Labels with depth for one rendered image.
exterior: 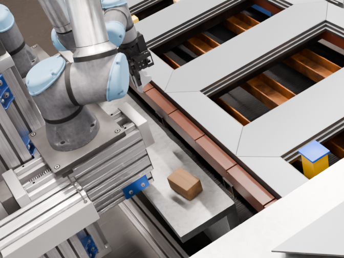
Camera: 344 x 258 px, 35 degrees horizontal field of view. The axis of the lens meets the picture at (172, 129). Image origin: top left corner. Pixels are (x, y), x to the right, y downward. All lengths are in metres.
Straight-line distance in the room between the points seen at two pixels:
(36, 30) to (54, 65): 3.25
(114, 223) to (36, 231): 0.98
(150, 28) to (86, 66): 0.97
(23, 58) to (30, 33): 2.77
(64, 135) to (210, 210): 0.52
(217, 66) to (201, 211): 0.55
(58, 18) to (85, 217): 0.56
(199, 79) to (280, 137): 0.44
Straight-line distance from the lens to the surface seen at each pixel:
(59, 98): 1.44
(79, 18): 1.40
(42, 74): 1.44
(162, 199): 1.80
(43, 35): 4.58
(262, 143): 1.63
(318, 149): 1.54
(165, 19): 2.37
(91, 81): 1.40
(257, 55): 2.00
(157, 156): 1.95
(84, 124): 1.51
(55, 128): 1.51
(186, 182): 1.75
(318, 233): 1.12
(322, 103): 1.74
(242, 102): 2.28
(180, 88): 1.93
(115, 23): 1.62
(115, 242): 2.38
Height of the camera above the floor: 1.96
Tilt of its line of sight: 39 degrees down
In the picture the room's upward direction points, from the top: 18 degrees counter-clockwise
